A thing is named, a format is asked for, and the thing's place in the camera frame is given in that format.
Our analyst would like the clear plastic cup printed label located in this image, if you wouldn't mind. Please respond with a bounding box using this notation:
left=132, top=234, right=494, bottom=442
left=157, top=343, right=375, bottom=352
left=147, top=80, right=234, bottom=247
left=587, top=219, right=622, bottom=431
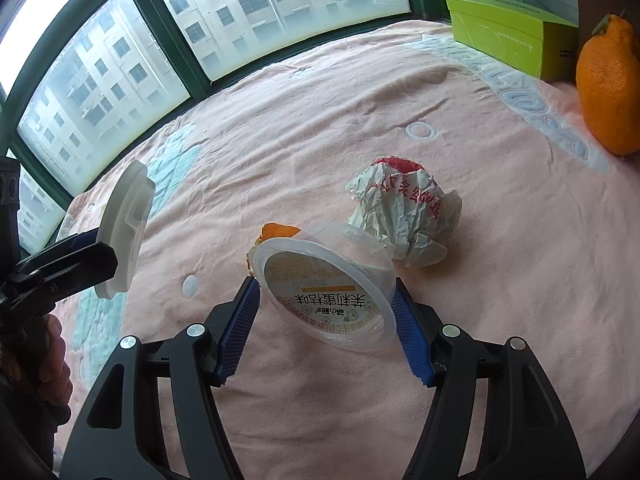
left=248, top=222, right=398, bottom=352

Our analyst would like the crumpled white paper wrapper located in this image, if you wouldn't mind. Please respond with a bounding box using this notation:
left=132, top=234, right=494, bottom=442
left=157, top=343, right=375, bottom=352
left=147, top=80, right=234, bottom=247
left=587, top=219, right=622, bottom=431
left=346, top=156, right=463, bottom=268

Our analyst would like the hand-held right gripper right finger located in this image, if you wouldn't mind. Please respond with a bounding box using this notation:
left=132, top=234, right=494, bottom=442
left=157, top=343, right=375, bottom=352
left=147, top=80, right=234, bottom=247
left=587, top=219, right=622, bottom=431
left=390, top=277, right=586, bottom=480

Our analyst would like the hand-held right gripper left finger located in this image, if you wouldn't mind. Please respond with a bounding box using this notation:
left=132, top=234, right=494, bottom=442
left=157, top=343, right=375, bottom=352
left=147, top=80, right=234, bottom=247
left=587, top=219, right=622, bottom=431
left=59, top=275, right=262, bottom=480

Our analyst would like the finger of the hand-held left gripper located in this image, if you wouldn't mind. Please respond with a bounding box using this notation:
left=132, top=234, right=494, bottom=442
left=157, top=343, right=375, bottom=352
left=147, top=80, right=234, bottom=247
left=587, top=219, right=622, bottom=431
left=5, top=242, right=119, bottom=311
left=20, top=227, right=101, bottom=267

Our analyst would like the person's left hand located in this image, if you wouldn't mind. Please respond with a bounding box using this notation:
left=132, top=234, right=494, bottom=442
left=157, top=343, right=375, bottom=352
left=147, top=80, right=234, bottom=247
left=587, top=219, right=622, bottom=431
left=25, top=312, right=73, bottom=406

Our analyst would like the white plastic lid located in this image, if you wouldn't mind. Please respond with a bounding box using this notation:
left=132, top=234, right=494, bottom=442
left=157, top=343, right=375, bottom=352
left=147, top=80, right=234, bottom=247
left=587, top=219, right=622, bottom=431
left=94, top=160, right=156, bottom=300

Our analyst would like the pink printed blanket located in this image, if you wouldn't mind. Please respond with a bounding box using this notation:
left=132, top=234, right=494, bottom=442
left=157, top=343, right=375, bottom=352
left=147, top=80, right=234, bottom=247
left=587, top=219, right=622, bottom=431
left=52, top=19, right=640, bottom=480

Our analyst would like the orange peel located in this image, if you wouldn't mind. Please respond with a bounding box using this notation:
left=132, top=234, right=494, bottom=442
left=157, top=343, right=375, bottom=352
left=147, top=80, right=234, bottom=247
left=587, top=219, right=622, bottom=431
left=245, top=222, right=301, bottom=275

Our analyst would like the green cardboard box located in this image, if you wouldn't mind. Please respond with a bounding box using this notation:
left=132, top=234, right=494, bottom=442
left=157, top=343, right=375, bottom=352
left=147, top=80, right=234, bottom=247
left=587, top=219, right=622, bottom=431
left=445, top=0, right=581, bottom=82

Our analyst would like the person's left forearm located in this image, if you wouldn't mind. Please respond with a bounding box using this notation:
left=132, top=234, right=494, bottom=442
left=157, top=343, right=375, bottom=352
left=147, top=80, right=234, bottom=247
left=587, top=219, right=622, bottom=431
left=0, top=355, right=71, bottom=471

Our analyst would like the orange citrus fruit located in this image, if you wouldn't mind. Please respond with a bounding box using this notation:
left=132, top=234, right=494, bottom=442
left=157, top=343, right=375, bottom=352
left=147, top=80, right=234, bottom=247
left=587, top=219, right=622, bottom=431
left=575, top=12, right=640, bottom=157

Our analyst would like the green window frame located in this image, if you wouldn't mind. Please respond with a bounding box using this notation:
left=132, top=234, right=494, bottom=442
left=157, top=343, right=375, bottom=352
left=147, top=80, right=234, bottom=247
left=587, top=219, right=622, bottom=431
left=0, top=0, right=451, bottom=256

